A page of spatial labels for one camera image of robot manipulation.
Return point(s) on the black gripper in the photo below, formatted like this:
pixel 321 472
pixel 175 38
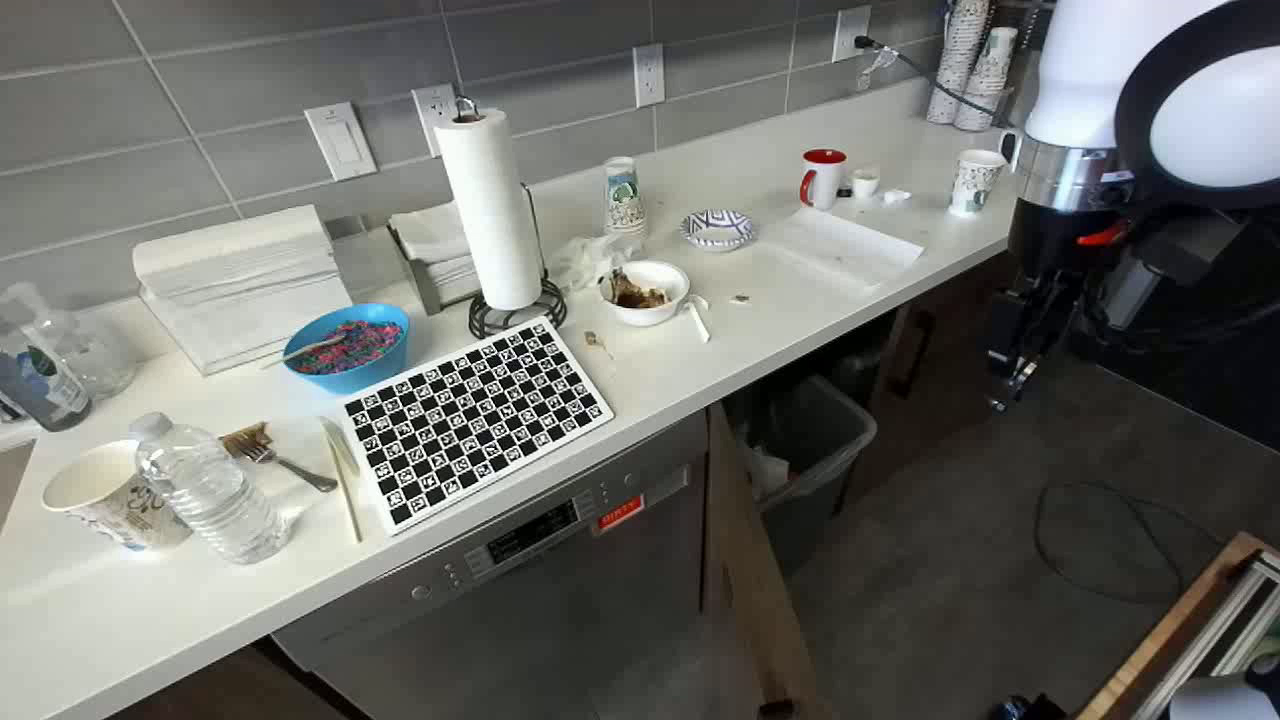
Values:
pixel 1032 323

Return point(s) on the small white wrapper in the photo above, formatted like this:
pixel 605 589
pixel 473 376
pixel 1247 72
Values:
pixel 698 319

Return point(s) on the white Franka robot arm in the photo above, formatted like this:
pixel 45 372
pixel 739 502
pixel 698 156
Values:
pixel 1107 64

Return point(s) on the grey trash bin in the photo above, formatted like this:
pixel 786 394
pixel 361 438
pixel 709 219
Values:
pixel 815 446

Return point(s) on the white mug with print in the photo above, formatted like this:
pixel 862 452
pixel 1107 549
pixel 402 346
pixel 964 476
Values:
pixel 976 180

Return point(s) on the small white cup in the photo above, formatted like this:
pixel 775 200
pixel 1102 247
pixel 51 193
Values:
pixel 866 185

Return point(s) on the red white mug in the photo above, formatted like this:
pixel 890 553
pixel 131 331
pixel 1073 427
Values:
pixel 825 179

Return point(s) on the stack of paper cups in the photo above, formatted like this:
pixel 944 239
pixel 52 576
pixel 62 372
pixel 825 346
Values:
pixel 991 82
pixel 959 60

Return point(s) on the wooden cabinet side panel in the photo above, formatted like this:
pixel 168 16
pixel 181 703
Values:
pixel 755 560

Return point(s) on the small blue patterned plate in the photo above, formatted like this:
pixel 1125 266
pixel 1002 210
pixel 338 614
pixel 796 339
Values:
pixel 723 230

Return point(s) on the white bowl with food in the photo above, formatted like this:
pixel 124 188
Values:
pixel 641 290

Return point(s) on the white outlet with plug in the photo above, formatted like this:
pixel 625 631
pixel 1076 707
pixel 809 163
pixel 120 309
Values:
pixel 849 32

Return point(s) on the small clear glass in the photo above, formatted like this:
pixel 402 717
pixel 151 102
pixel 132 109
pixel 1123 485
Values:
pixel 620 193

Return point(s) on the crumpled clear plastic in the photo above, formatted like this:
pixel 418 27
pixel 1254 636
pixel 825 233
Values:
pixel 580 261

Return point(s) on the stainless dishwasher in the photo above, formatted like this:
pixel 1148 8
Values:
pixel 532 586

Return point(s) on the black white checkered mat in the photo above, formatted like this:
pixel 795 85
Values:
pixel 473 416

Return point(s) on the white paper towel roll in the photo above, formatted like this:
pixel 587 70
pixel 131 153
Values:
pixel 491 207

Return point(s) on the metal napkin dispenser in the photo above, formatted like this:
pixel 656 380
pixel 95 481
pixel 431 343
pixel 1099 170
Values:
pixel 438 252

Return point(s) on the blue bowl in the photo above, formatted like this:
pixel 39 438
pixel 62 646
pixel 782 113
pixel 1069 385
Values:
pixel 351 346

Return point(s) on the wooden chopstick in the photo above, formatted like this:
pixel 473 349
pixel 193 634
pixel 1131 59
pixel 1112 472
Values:
pixel 345 481

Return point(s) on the metal fork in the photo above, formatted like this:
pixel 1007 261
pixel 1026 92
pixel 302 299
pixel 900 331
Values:
pixel 304 470

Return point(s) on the brown food piece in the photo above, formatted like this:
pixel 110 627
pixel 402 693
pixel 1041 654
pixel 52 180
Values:
pixel 247 441

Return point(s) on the clear plastic water bottle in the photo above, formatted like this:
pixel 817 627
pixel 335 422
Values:
pixel 208 488

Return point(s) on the printed paper cup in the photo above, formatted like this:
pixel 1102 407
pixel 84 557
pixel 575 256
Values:
pixel 110 496

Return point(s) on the clear plastic container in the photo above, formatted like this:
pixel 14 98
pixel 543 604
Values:
pixel 103 349

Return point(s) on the clear container with blue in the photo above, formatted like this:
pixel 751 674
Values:
pixel 39 366

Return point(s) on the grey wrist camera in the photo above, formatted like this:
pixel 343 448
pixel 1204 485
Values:
pixel 1167 266

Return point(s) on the wooden frame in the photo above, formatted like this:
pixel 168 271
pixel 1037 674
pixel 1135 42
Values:
pixel 1172 634

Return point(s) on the white wall outlet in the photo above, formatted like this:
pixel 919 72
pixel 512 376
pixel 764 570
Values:
pixel 434 117
pixel 651 72

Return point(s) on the white wall switch plate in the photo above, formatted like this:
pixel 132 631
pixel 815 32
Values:
pixel 343 142

